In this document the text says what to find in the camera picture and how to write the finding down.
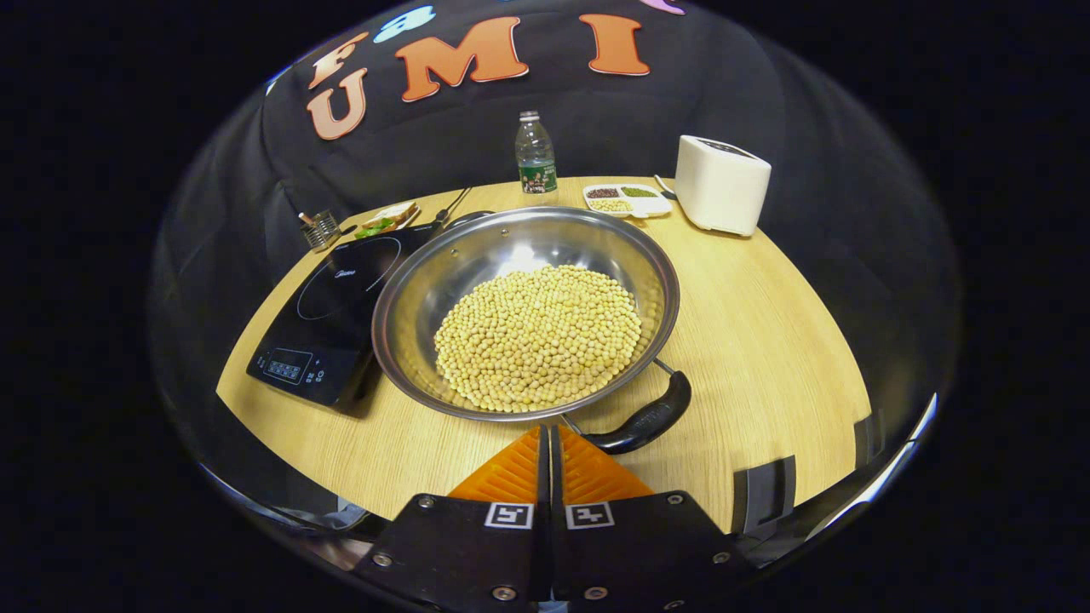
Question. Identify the white toaster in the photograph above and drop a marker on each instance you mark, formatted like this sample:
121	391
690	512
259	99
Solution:
719	191

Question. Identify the black backdrop cloth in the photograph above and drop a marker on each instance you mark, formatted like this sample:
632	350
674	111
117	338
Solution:
724	85

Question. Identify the pile of yellow soybeans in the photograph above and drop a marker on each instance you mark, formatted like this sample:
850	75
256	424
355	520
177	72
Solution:
536	340

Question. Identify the clear plastic water bottle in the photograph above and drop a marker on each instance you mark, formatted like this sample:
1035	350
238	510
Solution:
536	162

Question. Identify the white divided bean tray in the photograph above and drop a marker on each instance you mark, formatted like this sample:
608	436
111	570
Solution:
656	204

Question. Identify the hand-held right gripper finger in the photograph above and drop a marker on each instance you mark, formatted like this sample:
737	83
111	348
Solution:
559	511
542	511

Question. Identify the black induction cooktop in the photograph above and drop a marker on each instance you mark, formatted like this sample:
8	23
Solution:
332	323

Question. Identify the sandwich on white plate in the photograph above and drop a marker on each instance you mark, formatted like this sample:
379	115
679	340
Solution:
387	217

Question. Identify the small glass cup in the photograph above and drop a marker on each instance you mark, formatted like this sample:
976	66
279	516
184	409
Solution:
322	230

